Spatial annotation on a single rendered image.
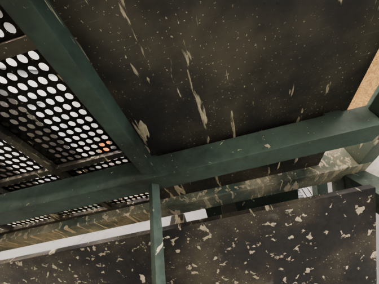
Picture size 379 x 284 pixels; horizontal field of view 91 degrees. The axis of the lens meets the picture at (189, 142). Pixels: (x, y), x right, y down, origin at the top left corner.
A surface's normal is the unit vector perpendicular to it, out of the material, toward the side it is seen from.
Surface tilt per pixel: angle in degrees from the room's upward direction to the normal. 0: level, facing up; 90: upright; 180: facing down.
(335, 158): 34
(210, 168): 124
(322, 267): 90
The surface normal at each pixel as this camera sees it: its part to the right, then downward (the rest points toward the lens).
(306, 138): -0.23, -0.63
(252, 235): -0.03, 0.26
